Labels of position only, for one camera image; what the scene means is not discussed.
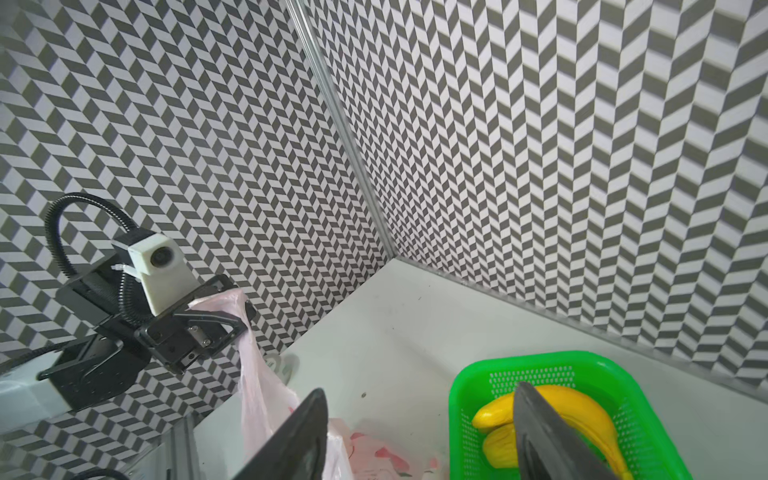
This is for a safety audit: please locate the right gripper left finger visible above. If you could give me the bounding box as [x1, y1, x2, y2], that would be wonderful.
[234, 388, 329, 480]

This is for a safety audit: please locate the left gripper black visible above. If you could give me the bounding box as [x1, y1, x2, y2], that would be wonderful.
[56, 257, 255, 375]

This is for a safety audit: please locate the yellow fake banana bunch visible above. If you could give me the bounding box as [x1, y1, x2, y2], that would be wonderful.
[471, 385, 633, 479]

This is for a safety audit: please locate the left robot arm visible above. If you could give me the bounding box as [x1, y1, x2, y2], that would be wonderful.
[1, 265, 255, 433]

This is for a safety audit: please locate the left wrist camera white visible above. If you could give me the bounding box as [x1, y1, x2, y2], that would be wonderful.
[112, 228, 200, 316]

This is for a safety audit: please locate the green plastic basket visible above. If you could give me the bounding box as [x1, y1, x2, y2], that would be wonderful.
[449, 351, 692, 479]

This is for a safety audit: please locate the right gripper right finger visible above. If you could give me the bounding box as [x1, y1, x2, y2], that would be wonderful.
[513, 382, 617, 480]

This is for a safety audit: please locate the clear tape roll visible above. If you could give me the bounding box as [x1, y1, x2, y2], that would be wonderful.
[264, 352, 296, 385]

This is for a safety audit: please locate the pink plastic bag peach print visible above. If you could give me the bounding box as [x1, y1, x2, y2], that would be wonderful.
[195, 300, 449, 479]

